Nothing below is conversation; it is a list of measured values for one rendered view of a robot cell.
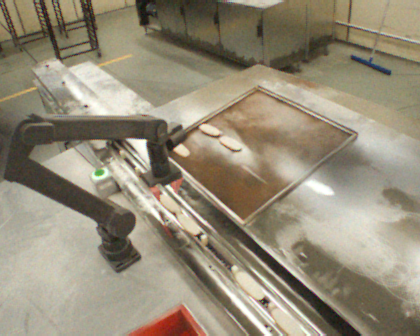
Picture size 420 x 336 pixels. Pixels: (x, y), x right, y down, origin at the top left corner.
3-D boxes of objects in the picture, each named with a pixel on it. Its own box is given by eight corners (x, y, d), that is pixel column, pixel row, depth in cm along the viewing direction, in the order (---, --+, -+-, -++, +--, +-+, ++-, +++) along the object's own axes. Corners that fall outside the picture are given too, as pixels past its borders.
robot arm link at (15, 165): (-33, 161, 68) (-13, 177, 62) (5, 104, 70) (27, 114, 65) (104, 227, 104) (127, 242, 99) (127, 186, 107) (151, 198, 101)
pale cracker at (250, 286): (231, 277, 92) (230, 275, 91) (242, 270, 94) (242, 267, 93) (256, 303, 85) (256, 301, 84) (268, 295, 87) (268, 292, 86)
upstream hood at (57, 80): (33, 76, 230) (28, 64, 225) (58, 67, 238) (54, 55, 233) (94, 155, 144) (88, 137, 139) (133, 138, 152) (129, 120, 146)
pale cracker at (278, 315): (267, 314, 82) (267, 312, 82) (279, 306, 84) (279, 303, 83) (297, 345, 75) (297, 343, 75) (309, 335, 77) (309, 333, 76)
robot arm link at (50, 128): (-3, 135, 71) (21, 150, 65) (-1, 108, 70) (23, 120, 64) (144, 132, 106) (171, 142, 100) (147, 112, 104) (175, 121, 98)
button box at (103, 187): (95, 196, 133) (86, 172, 126) (114, 187, 136) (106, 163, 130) (103, 208, 128) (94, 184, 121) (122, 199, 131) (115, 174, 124)
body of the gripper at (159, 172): (142, 179, 110) (137, 159, 106) (171, 165, 115) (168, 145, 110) (152, 189, 106) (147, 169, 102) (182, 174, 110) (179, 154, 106)
